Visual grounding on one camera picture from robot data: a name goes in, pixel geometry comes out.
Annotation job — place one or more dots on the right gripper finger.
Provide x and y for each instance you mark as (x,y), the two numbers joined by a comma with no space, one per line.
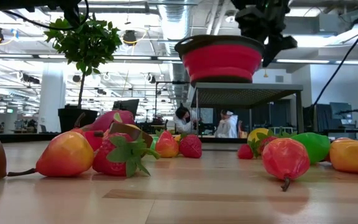
(270,49)
(287,43)

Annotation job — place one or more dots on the red collapsible bowl grey rim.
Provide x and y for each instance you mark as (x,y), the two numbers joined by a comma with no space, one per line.
(219,62)

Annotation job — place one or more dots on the yellow toy lemon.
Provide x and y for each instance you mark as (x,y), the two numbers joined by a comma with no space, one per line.
(134,126)
(256,133)

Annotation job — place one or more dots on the red toy strawberry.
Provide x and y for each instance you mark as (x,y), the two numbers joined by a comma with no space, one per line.
(110,161)
(191,147)
(267,143)

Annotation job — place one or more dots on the small red toy fruit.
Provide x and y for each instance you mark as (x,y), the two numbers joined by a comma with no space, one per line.
(245,152)

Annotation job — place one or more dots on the large green toy fruit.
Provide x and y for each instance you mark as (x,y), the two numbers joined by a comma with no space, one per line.
(317,146)

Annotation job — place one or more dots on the pink toy dragon fruit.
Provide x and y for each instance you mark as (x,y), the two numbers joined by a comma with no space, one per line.
(110,119)

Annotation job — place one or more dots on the orange yellow toy pear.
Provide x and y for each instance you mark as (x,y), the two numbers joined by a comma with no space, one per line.
(350,155)

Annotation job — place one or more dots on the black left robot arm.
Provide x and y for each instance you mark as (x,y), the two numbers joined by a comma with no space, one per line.
(17,4)

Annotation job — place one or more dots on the red orange round toy fruit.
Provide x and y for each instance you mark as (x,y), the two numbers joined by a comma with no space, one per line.
(93,140)

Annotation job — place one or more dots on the green potted tree black pot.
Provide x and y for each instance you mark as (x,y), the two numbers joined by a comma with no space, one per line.
(85,46)

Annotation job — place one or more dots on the grey perforated metal shelf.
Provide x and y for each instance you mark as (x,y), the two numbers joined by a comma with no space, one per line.
(244,93)

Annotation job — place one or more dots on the dark computer monitor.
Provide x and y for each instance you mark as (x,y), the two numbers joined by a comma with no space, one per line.
(340,110)

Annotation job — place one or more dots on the white column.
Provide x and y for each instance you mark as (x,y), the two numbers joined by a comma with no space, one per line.
(51,99)

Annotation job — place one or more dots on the black computer monitor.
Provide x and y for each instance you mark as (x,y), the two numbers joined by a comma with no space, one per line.
(127,106)

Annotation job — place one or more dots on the red orange toy pear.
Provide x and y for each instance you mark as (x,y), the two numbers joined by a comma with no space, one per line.
(286,158)

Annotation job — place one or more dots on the orange red toy peach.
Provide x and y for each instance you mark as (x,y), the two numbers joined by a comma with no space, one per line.
(166,146)

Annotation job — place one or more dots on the yellow red toy pear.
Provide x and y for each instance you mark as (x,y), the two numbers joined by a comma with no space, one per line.
(65,155)

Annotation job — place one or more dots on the green toy pear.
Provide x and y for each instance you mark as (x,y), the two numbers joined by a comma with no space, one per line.
(153,143)

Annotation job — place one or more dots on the silver ventilation duct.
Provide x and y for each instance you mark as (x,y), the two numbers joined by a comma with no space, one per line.
(176,25)

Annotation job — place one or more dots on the black aluminium table frame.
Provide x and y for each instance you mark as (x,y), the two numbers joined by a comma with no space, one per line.
(26,137)

